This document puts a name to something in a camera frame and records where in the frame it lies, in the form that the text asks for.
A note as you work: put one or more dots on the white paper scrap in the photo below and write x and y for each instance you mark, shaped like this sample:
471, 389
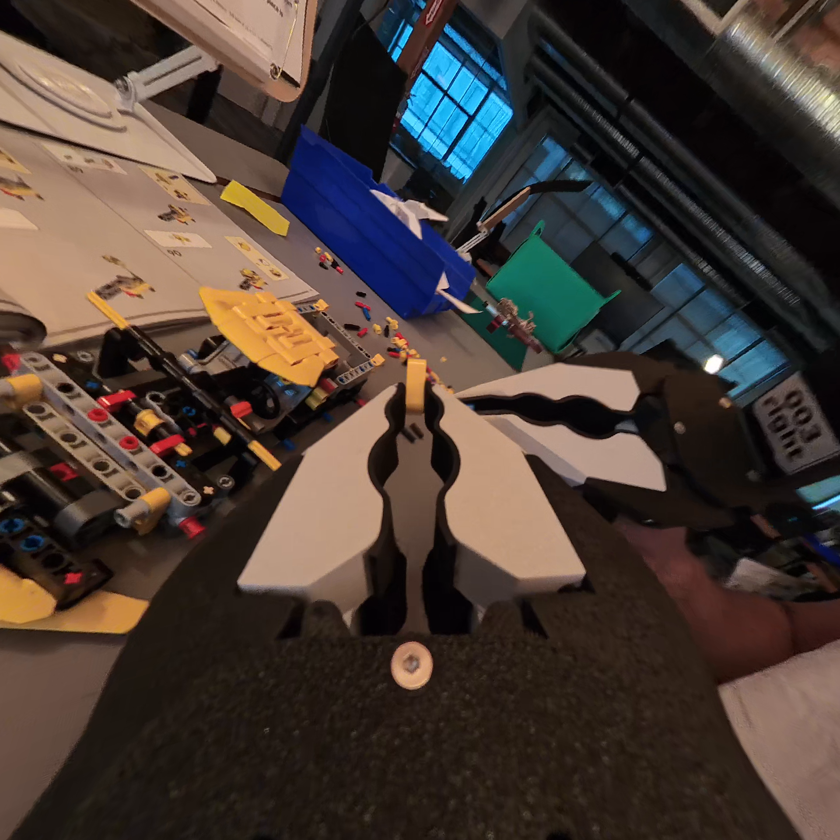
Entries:
456, 298

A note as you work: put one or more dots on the instruction sign on white stand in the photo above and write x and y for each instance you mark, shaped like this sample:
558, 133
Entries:
79, 105

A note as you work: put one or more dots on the wooden board on stand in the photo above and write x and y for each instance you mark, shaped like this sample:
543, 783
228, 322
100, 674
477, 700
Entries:
505, 210

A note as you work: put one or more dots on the person's right forearm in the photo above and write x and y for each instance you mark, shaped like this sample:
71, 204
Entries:
741, 630

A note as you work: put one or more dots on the grey desk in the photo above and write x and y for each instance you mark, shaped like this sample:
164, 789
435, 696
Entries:
52, 689

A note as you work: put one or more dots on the black flat screen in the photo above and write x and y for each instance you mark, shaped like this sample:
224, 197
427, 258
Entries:
361, 98

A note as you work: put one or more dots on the pile of small connector pins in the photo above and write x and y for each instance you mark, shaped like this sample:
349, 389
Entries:
394, 341

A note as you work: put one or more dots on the open instruction booklet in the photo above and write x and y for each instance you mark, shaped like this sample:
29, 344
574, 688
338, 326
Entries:
98, 229

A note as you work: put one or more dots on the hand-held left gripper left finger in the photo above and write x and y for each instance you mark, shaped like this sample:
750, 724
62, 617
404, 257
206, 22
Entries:
308, 525

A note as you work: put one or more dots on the white crumpled paper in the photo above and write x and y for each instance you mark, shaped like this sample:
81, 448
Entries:
407, 210

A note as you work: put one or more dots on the blue plastic bin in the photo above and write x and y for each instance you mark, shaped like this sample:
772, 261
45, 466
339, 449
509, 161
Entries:
348, 216

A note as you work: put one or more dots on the yellow black brick car model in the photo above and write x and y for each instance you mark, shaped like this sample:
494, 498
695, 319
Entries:
275, 328

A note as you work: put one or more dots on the yellow flat card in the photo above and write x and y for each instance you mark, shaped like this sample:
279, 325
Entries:
253, 207

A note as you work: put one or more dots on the yellow rounded beam piece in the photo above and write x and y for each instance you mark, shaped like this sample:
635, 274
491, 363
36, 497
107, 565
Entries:
417, 384

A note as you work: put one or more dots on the large paned window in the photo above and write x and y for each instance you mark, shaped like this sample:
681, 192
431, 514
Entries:
453, 111

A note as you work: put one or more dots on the person's right hand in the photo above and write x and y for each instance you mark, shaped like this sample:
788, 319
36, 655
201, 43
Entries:
676, 558

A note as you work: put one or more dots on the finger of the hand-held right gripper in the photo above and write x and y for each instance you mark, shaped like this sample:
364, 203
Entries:
571, 380
590, 459

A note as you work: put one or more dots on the silver ventilation duct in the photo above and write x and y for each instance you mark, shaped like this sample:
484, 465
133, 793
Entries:
787, 79

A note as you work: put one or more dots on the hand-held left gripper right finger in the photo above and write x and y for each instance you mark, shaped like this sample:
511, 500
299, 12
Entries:
512, 525

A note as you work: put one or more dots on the small brown toy figure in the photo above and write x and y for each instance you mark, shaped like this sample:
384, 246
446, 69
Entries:
515, 321

